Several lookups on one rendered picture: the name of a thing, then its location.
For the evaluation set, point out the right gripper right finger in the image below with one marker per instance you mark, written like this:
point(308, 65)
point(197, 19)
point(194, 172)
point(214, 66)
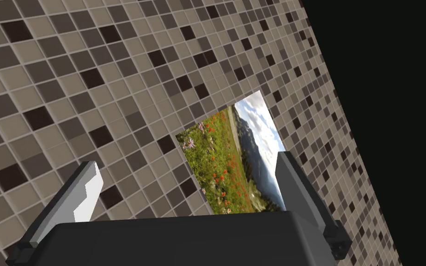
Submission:
point(301, 194)

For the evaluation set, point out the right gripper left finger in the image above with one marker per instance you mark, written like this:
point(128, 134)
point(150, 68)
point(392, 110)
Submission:
point(73, 201)

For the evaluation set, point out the flower meadow landscape picture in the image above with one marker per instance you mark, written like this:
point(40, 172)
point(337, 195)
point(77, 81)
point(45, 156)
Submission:
point(231, 159)

